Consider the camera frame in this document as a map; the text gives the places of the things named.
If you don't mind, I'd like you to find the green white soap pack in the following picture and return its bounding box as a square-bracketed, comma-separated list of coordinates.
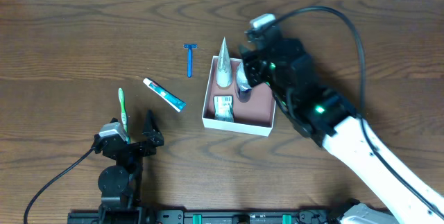
[213, 95, 234, 122]

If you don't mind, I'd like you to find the black left camera cable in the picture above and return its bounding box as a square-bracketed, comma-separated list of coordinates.
[23, 147, 96, 224]

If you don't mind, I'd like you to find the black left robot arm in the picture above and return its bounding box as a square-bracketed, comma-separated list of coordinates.
[92, 110, 164, 223]

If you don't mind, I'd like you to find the clear spray bottle blue liquid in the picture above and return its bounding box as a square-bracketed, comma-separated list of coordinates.
[236, 62, 252, 103]

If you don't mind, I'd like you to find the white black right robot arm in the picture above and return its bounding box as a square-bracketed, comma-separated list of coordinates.
[239, 26, 443, 223]

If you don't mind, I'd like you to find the white cream tube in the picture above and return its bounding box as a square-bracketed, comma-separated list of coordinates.
[216, 38, 232, 88]

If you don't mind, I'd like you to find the blue disposable razor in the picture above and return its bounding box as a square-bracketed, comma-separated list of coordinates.
[184, 44, 198, 78]

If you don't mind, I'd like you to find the black camera cable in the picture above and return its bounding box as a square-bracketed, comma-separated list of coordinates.
[273, 6, 444, 211]
[23, 147, 96, 224]

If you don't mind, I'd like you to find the white green toothpaste tube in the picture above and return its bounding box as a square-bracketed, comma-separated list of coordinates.
[143, 78, 186, 112]

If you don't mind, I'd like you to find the green toothbrush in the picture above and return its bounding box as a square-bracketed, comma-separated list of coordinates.
[118, 88, 130, 144]

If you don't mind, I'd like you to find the white cardboard box pink inside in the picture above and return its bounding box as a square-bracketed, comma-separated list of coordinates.
[202, 56, 276, 137]

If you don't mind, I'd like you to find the black right camera cable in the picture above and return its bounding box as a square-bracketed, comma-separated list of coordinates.
[273, 6, 444, 211]

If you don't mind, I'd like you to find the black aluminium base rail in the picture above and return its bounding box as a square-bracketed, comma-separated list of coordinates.
[67, 207, 340, 224]

